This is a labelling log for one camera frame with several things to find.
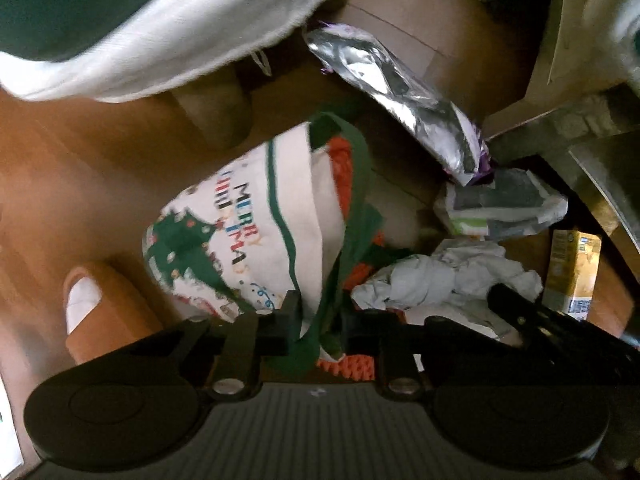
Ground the orange foam fruit net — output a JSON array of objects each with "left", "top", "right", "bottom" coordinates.
[{"left": 317, "top": 354, "right": 375, "bottom": 382}]

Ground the Merry Christmas cloth bag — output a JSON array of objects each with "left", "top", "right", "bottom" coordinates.
[{"left": 142, "top": 113, "right": 383, "bottom": 372}]

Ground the yellow drink carton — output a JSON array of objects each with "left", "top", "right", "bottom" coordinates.
[{"left": 542, "top": 230, "right": 602, "bottom": 321}]

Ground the silver purple snack wrapper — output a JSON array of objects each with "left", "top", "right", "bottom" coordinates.
[{"left": 305, "top": 24, "right": 490, "bottom": 185}]

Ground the crumpled white tissue paper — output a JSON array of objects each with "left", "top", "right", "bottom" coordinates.
[{"left": 352, "top": 238, "right": 542, "bottom": 340}]

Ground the teal trash bin white base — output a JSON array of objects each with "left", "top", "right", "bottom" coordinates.
[{"left": 1, "top": 0, "right": 326, "bottom": 103}]

